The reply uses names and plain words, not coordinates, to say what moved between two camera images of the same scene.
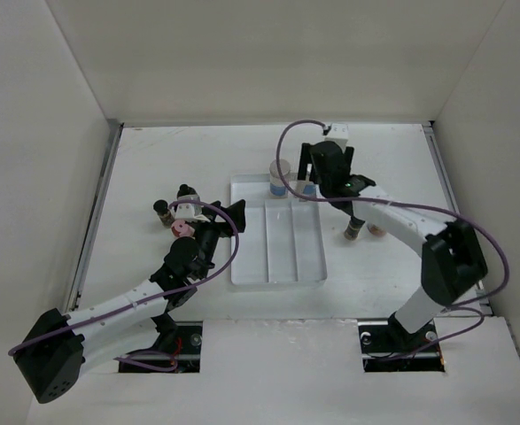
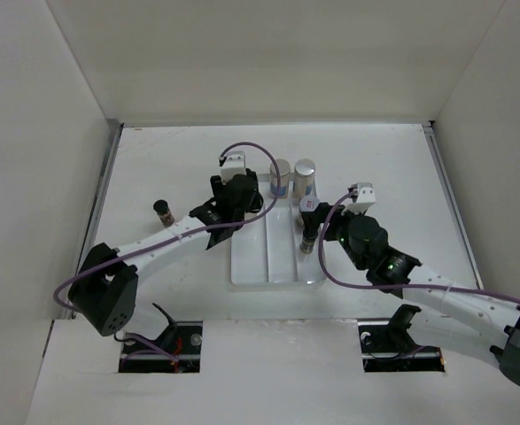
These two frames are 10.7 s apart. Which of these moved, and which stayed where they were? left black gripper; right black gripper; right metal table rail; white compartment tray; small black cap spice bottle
Moved: small black cap spice bottle; left black gripper; right black gripper
Stayed: white compartment tray; right metal table rail
